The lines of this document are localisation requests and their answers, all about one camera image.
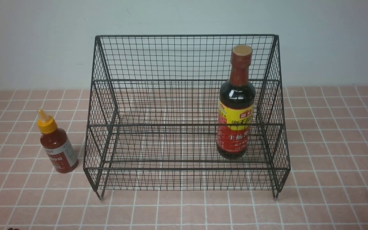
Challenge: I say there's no black wire mesh rack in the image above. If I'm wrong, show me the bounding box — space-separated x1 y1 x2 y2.
83 34 291 200

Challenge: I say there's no chili sauce bottle yellow cap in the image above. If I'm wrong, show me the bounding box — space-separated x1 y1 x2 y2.
37 109 79 173

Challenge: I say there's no soy sauce bottle red label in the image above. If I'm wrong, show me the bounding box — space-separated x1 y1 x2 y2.
216 45 256 160

